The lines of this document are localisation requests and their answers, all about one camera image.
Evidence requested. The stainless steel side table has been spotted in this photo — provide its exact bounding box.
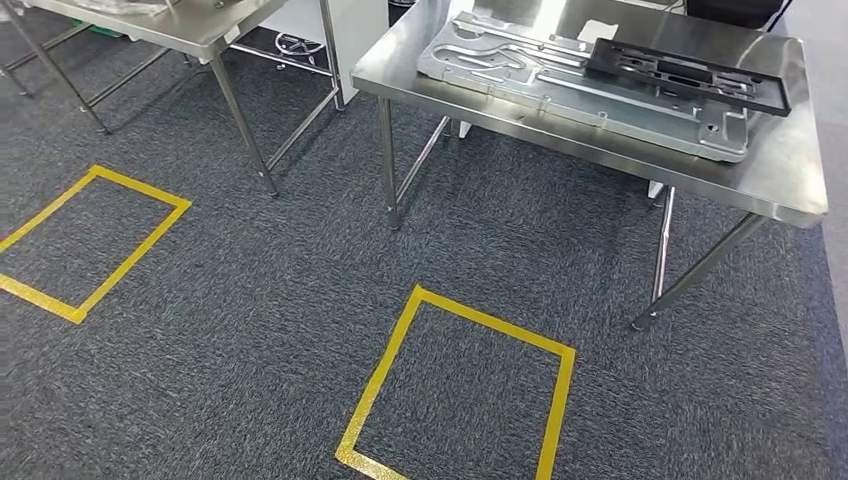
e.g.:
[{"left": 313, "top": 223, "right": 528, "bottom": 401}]
[{"left": 0, "top": 0, "right": 347, "bottom": 199}]

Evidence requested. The stainless steel workbench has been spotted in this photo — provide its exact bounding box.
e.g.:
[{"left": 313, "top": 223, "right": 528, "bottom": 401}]
[{"left": 351, "top": 0, "right": 829, "bottom": 333}]

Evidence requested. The stamped metal panel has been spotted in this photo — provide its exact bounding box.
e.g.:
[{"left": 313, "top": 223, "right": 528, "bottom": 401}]
[{"left": 417, "top": 11, "right": 751, "bottom": 164}]

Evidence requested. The white paper sheet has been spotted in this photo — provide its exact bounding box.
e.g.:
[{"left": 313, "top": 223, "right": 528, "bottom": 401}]
[{"left": 576, "top": 19, "right": 620, "bottom": 45}]

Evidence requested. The green plastic crate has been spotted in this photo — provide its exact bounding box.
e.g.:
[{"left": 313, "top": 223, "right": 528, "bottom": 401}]
[{"left": 86, "top": 19, "right": 127, "bottom": 39}]

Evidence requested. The chrome chair base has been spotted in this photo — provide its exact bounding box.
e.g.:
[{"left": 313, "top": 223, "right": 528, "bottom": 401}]
[{"left": 274, "top": 31, "right": 327, "bottom": 66}]

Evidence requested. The clear plastic sheet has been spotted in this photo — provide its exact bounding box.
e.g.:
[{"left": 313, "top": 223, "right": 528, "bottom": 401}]
[{"left": 66, "top": 0, "right": 175, "bottom": 18}]

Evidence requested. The black plastic bracket part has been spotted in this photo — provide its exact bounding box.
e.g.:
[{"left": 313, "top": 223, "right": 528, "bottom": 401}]
[{"left": 586, "top": 37, "right": 794, "bottom": 118}]

